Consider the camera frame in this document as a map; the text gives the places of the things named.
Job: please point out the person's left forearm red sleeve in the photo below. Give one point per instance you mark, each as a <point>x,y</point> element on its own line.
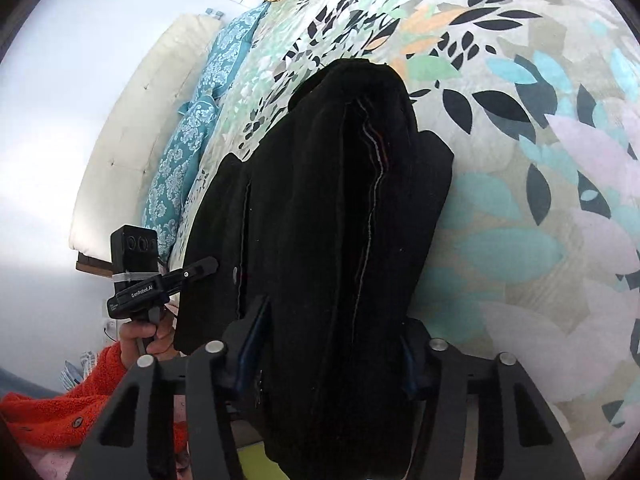
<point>65,410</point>

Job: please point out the teal damask print blanket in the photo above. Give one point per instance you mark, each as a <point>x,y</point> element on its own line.
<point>185,160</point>

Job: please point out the cream padded headboard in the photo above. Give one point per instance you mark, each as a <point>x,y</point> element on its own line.
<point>130,135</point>

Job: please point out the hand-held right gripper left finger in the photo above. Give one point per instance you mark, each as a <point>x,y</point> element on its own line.
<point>256,332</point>

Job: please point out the yellow green cloth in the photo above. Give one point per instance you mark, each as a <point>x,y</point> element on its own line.
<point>257,462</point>

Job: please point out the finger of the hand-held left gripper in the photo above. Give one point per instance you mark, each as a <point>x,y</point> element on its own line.
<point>195,270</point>

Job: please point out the black pants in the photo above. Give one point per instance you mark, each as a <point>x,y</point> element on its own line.
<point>320,210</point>

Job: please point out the floral leaf print bedsheet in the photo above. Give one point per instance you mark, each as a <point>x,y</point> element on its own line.
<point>525,160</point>

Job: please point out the wooden bed frame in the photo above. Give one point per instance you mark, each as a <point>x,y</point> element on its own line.
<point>92,265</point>

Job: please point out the pink patterned clothing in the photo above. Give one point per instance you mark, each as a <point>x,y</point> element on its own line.
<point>50,462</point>

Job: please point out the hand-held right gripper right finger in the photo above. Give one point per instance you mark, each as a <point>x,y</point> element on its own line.
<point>407,367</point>

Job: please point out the person's left hand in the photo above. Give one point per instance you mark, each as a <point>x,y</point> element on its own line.
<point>160,335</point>

